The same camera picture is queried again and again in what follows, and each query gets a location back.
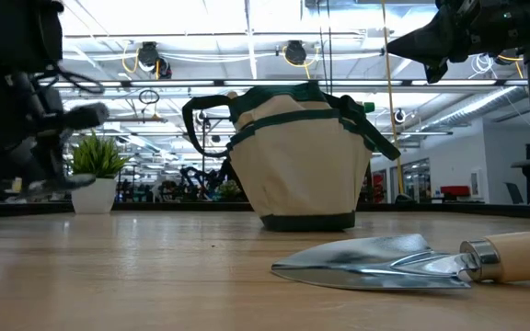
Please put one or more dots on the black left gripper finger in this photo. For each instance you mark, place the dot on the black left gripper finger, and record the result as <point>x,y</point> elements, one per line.
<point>46,156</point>
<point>81,117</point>

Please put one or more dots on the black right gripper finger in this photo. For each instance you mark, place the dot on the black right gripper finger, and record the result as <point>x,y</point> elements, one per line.
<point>435,23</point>
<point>423,48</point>

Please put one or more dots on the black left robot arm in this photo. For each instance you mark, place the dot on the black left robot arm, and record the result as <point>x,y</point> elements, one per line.
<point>12,32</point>

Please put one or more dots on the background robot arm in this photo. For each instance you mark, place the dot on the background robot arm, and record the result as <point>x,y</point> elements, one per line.
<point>200,177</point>

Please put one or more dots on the beige gardening bag green trim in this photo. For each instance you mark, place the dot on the beige gardening bag green trim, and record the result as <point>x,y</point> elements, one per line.
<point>302,174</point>

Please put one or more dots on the green plant in white pot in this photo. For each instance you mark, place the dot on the green plant in white pot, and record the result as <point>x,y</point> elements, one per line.
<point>94,195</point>

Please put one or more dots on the red box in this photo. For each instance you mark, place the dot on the red box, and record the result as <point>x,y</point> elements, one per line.
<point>454,190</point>

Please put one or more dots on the silver spiral air duct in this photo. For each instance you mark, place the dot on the silver spiral air duct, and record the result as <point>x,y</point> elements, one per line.
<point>476,108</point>

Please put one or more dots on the black table frame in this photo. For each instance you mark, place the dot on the black table frame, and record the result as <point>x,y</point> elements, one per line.
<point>177,207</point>

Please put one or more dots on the framed wall picture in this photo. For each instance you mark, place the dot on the framed wall picture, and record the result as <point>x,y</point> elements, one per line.
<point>475,183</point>

